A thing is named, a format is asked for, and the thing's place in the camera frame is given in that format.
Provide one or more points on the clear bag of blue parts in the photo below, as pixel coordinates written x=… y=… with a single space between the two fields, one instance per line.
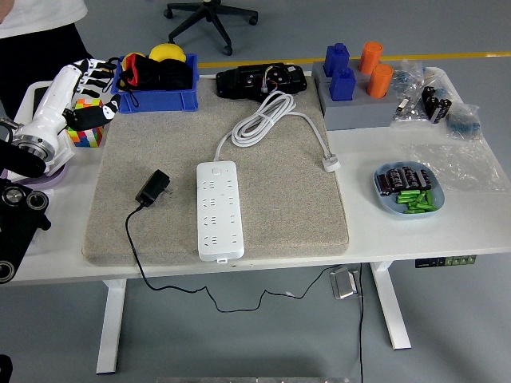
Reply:
x=463 y=121

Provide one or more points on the grey block holder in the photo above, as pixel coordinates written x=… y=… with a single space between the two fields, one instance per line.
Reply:
x=359 y=115

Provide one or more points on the large empty clear bag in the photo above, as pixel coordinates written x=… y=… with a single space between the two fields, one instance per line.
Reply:
x=459 y=163

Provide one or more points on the green battery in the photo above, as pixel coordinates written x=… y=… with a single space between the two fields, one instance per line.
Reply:
x=406 y=200
x=407 y=195
x=429 y=198
x=418 y=210

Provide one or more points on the dark brown capacitor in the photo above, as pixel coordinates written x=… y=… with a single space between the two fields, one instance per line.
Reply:
x=395 y=178
x=410 y=177
x=384 y=183
x=424 y=179

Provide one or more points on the orange cylinder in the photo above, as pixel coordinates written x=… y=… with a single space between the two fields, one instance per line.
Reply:
x=370 y=58
x=379 y=81

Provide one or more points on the white small box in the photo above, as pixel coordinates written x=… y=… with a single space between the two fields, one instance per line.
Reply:
x=64 y=153

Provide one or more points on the silver foot pedal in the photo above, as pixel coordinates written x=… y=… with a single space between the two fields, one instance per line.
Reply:
x=343 y=283

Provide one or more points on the yellow ball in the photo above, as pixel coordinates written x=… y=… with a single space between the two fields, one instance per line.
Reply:
x=165 y=51

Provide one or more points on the person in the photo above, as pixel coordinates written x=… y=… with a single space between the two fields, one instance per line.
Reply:
x=40 y=48

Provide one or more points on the grey-brown mat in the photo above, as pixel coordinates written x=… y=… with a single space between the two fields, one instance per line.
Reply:
x=287 y=207

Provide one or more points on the blue block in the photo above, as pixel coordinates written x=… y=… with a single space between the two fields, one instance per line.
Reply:
x=342 y=85
x=336 y=60

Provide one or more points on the clear bag of dark capacitors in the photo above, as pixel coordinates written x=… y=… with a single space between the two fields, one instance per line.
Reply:
x=435 y=105

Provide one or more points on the colourful puzzle cube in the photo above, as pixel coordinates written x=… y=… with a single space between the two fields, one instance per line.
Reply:
x=88 y=137

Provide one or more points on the black table control panel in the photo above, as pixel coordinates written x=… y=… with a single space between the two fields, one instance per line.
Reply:
x=445 y=261

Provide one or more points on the clear bag of small parts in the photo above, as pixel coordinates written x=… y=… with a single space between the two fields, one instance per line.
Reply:
x=403 y=80

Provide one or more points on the white power strip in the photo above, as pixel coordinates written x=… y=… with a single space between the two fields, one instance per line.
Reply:
x=221 y=235

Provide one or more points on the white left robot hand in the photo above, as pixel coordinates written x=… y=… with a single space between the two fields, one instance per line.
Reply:
x=52 y=103

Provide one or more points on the black open electronic housing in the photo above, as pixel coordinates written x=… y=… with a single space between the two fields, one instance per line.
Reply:
x=235 y=84

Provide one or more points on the black office chair base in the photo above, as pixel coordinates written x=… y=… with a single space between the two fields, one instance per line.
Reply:
x=207 y=16

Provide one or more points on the blue plastic bin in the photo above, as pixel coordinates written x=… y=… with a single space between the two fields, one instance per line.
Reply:
x=159 y=101

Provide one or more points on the light blue tray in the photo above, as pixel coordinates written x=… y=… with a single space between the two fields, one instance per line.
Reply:
x=383 y=205

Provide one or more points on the white table leg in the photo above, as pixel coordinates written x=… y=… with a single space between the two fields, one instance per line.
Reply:
x=109 y=327
x=393 y=311

